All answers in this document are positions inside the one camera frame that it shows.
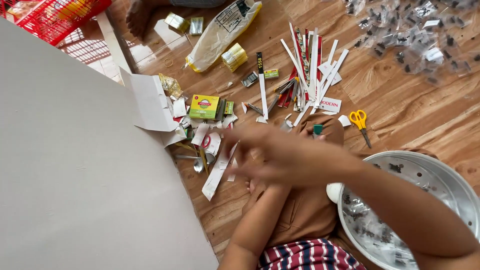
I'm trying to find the person's left hand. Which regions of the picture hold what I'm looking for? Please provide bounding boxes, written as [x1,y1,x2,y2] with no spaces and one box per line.
[244,178,286,198]

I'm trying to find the person's right hand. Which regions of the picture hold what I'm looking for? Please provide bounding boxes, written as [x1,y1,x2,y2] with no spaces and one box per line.
[230,125,351,189]

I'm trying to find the long white paper strip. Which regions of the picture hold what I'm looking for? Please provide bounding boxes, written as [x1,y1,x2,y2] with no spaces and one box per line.
[201,142,239,202]

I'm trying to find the metal spoon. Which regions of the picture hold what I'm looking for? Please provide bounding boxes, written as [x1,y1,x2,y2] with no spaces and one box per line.
[174,152,217,174]

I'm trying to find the pile of paper scraps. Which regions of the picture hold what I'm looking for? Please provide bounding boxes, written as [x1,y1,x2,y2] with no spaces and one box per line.
[160,97,239,159]

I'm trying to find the white strip with black end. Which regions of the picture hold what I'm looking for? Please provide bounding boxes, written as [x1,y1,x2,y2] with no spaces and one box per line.
[256,52,269,121]

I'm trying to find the green yellow cardboard box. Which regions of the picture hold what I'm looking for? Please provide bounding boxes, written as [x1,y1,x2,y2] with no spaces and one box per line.
[188,94,221,120]

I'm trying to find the grey staple strip block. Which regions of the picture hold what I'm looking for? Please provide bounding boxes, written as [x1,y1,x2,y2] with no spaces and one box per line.
[241,71,259,88]

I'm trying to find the person's brown trousers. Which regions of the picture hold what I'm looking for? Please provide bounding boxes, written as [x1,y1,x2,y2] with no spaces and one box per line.
[242,112,440,270]

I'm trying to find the white round object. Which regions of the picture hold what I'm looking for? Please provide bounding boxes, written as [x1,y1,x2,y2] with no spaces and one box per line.
[326,182,344,205]

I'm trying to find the white card with red print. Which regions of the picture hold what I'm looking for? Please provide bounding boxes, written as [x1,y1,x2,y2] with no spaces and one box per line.
[318,96,343,114]

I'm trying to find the stack of yellow staple packs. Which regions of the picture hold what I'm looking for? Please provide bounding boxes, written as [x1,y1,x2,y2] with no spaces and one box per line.
[221,43,248,72]

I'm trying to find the pile of cut paper strips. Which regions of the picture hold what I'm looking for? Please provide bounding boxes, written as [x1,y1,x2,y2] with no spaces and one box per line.
[267,22,350,127]

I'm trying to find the crumpled yellow cellophane wrapper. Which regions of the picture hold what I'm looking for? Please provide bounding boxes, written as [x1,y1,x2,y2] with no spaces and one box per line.
[158,73,184,101]

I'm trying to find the white folded cardboard piece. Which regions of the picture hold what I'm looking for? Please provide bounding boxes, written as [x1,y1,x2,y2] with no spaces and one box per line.
[119,67,180,133]

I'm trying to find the person's striped shirt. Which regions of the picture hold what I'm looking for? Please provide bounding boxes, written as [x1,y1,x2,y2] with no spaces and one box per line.
[258,238,367,270]

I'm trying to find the white yellow plastic bag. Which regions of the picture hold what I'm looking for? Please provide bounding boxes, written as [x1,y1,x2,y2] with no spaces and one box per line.
[182,0,263,73]

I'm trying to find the small silver green box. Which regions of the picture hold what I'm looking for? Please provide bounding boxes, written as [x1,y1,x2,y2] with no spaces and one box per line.
[189,16,205,36]

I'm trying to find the clear packets inside bowl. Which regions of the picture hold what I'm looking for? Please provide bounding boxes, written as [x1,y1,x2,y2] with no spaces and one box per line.
[342,192,415,270]

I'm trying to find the gold foil packet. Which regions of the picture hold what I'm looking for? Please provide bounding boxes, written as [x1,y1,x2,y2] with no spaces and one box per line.
[164,12,190,33]

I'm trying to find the large grey cardboard sheet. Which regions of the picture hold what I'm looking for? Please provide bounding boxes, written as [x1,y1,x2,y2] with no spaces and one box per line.
[0,17,219,270]

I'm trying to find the round metal bowl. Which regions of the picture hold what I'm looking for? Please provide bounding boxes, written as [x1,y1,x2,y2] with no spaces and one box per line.
[337,150,480,270]

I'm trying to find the heap of small clear packets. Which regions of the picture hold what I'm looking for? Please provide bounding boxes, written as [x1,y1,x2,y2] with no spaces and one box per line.
[343,0,480,88]

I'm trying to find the red plastic basket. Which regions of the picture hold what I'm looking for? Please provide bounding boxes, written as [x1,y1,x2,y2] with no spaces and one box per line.
[0,0,112,47]

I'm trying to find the yellow handled scissors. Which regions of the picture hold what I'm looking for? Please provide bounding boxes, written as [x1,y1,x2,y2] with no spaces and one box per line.
[349,109,373,149]

